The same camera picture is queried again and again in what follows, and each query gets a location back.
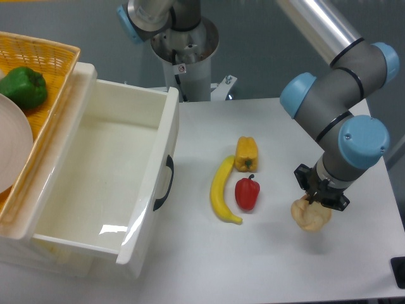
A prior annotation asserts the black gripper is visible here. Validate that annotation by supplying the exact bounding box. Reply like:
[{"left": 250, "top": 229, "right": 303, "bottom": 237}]
[{"left": 294, "top": 164, "right": 350, "bottom": 211}]

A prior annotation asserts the round braided bread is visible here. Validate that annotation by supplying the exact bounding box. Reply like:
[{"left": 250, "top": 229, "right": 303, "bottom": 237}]
[{"left": 290, "top": 196, "right": 332, "bottom": 232}]

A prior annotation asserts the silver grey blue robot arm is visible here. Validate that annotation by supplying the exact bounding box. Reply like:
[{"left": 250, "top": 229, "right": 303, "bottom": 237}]
[{"left": 116, "top": 1, "right": 399, "bottom": 211}]

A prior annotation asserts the open upper white drawer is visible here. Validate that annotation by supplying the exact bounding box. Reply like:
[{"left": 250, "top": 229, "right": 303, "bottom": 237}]
[{"left": 33, "top": 80, "right": 179, "bottom": 271}]

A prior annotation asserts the white drawer cabinet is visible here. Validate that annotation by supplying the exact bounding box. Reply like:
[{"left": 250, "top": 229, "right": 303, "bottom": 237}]
[{"left": 1, "top": 63, "right": 134, "bottom": 275}]

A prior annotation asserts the beige round plate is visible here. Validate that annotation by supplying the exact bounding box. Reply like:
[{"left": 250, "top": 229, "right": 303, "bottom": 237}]
[{"left": 1, "top": 95, "right": 33, "bottom": 192}]

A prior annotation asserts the red bell pepper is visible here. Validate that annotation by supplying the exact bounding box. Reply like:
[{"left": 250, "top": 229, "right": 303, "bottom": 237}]
[{"left": 234, "top": 174, "right": 261, "bottom": 211}]

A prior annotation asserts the yellow bell pepper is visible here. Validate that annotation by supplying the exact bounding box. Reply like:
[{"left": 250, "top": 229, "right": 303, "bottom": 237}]
[{"left": 235, "top": 136, "right": 258, "bottom": 172}]

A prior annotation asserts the yellow banana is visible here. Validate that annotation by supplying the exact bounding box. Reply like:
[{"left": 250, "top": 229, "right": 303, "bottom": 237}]
[{"left": 209, "top": 155, "right": 243, "bottom": 225}]

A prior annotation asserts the black object at table edge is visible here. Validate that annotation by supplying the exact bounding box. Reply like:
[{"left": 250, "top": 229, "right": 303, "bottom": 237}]
[{"left": 390, "top": 256, "right": 405, "bottom": 289}]

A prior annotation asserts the orange woven basket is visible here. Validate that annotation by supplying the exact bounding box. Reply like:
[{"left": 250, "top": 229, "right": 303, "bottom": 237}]
[{"left": 0, "top": 31, "right": 81, "bottom": 219}]

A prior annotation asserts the green bell pepper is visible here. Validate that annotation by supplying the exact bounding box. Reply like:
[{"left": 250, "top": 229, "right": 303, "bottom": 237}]
[{"left": 1, "top": 66, "right": 47, "bottom": 110}]

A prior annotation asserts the white mounting bracket with bolts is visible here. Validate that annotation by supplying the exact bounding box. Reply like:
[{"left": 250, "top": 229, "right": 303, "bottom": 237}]
[{"left": 210, "top": 75, "right": 238, "bottom": 101}]

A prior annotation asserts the black drawer handle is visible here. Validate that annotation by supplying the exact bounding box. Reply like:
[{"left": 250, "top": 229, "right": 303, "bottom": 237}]
[{"left": 153, "top": 155, "right": 175, "bottom": 212}]

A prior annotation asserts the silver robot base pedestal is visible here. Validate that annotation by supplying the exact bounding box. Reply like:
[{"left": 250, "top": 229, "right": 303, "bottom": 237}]
[{"left": 151, "top": 17, "right": 219, "bottom": 102}]

